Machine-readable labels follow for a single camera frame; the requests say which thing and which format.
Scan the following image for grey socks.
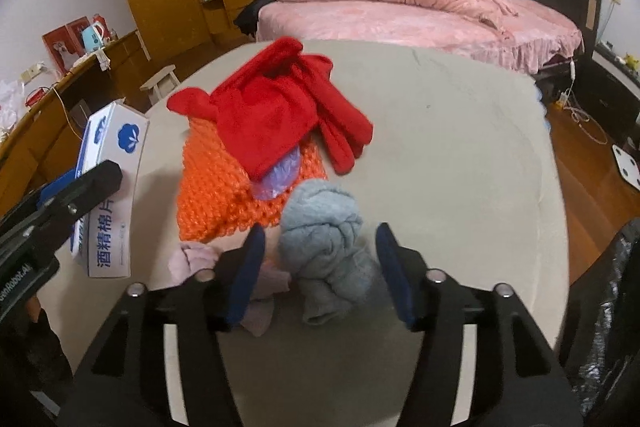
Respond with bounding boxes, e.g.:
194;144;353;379
278;179;378;326

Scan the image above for pink cloth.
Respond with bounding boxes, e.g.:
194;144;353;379
168;242;292;337

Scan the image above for white blue cotton pad box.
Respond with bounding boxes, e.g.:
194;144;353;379
70;101;149;279

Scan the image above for orange knitted mat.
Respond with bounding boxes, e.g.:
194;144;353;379
176;116;329;244

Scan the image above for blue plastic bag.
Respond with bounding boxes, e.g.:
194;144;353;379
250;146;302;200

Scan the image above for red fleece cloth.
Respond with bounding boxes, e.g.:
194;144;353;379
167;37;373;181

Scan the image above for black lined trash bin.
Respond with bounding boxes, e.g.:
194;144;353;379
559;218;639;426

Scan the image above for wooden desk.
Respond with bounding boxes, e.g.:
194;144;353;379
1;31;151;213

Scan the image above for beige table cloth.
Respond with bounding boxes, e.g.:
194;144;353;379
38;40;568;426

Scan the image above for small white stool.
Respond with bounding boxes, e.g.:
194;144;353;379
140;65;180;105

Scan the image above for blue electric kettle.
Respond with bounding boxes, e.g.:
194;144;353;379
81;22;105;53

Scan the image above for black clothes on bed end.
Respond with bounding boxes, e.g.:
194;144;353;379
233;0;276;38

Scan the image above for white bathroom scale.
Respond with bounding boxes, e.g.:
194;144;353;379
612;145;640;191

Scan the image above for bed with pink sheet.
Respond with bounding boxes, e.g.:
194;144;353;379
255;0;584;75

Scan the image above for black white nightstand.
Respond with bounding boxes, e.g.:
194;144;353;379
574;43;639;148

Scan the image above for yellow plush toy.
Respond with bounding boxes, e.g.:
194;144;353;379
624;53;640;72

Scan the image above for red picture frame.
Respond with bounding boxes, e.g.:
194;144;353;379
42;16;90;76

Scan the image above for white cable on floor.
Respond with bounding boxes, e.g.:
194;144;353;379
553;58;610;146

